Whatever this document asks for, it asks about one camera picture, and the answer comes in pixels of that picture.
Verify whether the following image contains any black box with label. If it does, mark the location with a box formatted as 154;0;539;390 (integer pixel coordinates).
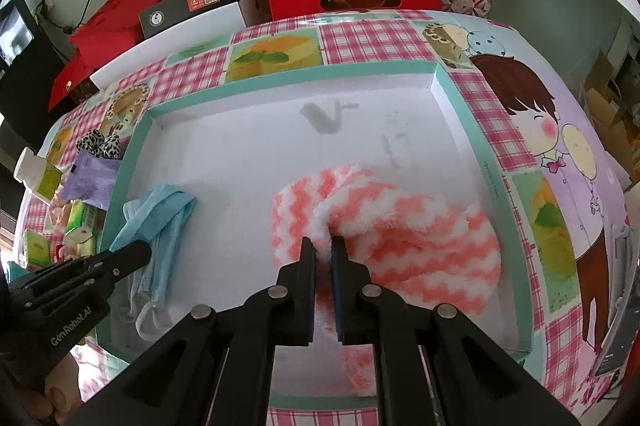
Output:
139;0;236;39

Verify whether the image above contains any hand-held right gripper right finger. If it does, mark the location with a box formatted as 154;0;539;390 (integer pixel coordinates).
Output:
330;236;581;426

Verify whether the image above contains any blue face mask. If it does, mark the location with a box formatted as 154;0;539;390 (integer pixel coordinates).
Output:
107;184;198;312

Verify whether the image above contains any leopard print scrunchie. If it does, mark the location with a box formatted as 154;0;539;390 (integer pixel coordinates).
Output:
76;130;122;162

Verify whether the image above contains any small monitor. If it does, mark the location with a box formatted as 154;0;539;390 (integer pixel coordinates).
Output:
0;0;36;67

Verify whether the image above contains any purple packet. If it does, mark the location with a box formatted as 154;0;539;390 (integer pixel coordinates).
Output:
67;152;122;211

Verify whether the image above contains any white board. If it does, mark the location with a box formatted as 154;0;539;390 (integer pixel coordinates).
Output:
90;1;246;89

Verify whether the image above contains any teal-rimmed white box tray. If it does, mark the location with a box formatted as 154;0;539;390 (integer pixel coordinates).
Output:
95;60;538;409

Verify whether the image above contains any white bottle green label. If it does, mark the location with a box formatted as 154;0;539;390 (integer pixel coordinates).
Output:
14;147;63;202

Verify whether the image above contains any black cabinet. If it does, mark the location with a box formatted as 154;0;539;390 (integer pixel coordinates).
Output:
0;31;76;157

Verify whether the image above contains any green tissue pack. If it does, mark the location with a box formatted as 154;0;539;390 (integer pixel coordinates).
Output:
65;200;107;257
24;230;51;264

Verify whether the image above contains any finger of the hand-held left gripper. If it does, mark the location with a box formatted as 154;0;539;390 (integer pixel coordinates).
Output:
10;240;152;307

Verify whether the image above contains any pile of cardboard boxes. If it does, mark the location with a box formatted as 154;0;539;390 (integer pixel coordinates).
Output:
582;51;640;187

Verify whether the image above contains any smartphone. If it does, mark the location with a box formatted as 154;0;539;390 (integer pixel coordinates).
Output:
595;306;632;377

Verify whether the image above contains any person's left hand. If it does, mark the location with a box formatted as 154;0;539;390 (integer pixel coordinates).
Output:
27;351;86;422

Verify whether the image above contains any red paper bag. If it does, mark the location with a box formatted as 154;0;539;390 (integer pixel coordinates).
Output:
48;53;101;112

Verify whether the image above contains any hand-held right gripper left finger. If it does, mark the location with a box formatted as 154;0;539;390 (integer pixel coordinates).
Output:
82;236;318;426

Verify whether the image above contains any flat red box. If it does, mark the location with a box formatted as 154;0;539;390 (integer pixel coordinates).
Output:
69;0;183;52

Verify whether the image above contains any pink floral cloth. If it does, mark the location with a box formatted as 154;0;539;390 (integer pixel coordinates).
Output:
46;196;76;232

